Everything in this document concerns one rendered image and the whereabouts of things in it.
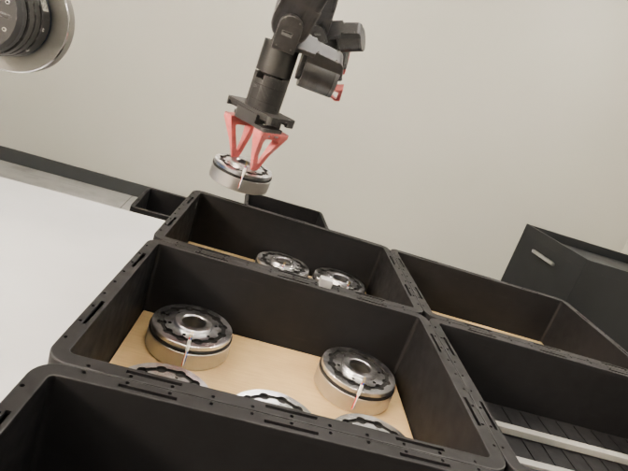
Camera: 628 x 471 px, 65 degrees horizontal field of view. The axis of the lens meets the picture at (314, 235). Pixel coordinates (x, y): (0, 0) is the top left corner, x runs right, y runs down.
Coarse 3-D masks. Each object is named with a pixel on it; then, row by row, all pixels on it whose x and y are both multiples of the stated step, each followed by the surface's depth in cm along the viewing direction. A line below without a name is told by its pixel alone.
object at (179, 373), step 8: (136, 368) 51; (144, 368) 51; (152, 368) 52; (160, 368) 52; (168, 368) 52; (176, 368) 53; (176, 376) 51; (184, 376) 52; (192, 376) 52; (200, 384) 51
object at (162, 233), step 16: (192, 192) 92; (256, 208) 95; (176, 224) 75; (304, 224) 96; (176, 240) 68; (352, 240) 97; (224, 256) 68; (288, 272) 70; (400, 272) 86; (336, 288) 70; (400, 304) 72; (416, 304) 74
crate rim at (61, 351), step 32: (192, 256) 66; (320, 288) 68; (96, 320) 45; (416, 320) 70; (64, 352) 39; (160, 384) 39; (192, 384) 40; (288, 416) 40; (320, 416) 42; (480, 416) 50; (416, 448) 42; (448, 448) 43
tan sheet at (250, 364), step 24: (144, 312) 67; (144, 336) 62; (240, 336) 69; (120, 360) 56; (144, 360) 57; (240, 360) 64; (264, 360) 65; (288, 360) 67; (312, 360) 69; (216, 384) 57; (240, 384) 59; (264, 384) 60; (288, 384) 62; (312, 384) 64; (312, 408) 59; (336, 408) 60; (408, 432) 61
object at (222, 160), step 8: (216, 160) 81; (224, 160) 83; (224, 168) 80; (232, 168) 80; (240, 168) 81; (264, 168) 86; (240, 176) 80; (248, 176) 80; (256, 176) 81; (264, 176) 82
